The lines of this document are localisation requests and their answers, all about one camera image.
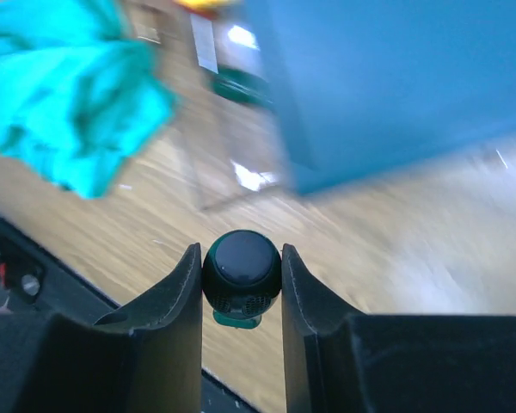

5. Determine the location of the green long screwdriver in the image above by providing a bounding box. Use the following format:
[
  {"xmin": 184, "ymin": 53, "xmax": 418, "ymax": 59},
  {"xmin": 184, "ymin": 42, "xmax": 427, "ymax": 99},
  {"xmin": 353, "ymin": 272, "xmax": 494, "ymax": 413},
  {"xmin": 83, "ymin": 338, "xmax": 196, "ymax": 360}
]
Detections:
[{"xmin": 209, "ymin": 65, "xmax": 272, "ymax": 108}]

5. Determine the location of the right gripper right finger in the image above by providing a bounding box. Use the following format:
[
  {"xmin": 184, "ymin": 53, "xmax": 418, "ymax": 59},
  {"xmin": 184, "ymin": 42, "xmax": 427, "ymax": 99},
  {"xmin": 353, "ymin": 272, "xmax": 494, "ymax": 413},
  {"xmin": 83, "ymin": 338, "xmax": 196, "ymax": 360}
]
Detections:
[{"xmin": 281, "ymin": 244, "xmax": 516, "ymax": 412}]

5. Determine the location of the teal drawer cabinet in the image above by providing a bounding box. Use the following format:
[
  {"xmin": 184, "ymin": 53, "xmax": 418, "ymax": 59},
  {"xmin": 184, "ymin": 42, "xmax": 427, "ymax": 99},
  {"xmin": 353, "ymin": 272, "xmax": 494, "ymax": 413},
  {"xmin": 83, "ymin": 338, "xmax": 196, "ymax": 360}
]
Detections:
[{"xmin": 244, "ymin": 1, "xmax": 516, "ymax": 194}]

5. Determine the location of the green small screwdriver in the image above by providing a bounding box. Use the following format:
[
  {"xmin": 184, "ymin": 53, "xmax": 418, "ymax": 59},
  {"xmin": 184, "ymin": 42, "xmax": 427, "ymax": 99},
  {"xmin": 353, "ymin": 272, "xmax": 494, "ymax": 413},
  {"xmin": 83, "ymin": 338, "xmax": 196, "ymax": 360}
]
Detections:
[{"xmin": 201, "ymin": 230, "xmax": 281, "ymax": 330}]

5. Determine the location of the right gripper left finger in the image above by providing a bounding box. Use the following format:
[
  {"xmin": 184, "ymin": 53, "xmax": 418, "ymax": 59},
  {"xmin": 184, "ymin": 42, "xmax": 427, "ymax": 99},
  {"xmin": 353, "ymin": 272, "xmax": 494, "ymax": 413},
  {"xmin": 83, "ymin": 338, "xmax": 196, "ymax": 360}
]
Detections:
[{"xmin": 0, "ymin": 243, "xmax": 202, "ymax": 412}]

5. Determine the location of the green cloth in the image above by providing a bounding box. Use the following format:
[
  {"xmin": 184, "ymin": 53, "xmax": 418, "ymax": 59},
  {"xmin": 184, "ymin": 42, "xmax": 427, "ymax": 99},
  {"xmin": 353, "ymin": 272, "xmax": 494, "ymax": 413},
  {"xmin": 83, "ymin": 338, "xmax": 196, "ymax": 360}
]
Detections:
[{"xmin": 0, "ymin": 1, "xmax": 177, "ymax": 199}]

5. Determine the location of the clear drawer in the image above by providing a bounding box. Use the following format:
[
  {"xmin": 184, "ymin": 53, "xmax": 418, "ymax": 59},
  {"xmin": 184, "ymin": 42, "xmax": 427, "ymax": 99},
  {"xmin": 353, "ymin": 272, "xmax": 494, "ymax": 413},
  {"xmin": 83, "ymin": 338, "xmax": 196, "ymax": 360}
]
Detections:
[{"xmin": 124, "ymin": 1, "xmax": 280, "ymax": 210}]

